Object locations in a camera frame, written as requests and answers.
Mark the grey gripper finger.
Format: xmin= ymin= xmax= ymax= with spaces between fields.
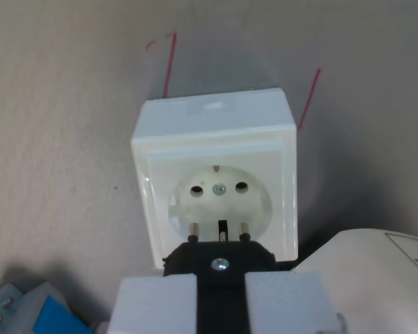
xmin=244 ymin=271 xmax=349 ymax=334
xmin=106 ymin=274 xmax=199 ymax=334

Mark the black two-pin power plug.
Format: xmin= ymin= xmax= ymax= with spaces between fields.
xmin=162 ymin=222 xmax=278 ymax=334

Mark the white and brown tobacco pouch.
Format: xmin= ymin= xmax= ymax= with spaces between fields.
xmin=277 ymin=228 xmax=418 ymax=334

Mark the grey housing with blue fins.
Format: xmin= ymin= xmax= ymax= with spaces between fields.
xmin=0 ymin=281 xmax=95 ymax=334

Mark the white wall socket box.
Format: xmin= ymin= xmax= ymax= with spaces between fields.
xmin=130 ymin=88 xmax=300 ymax=269

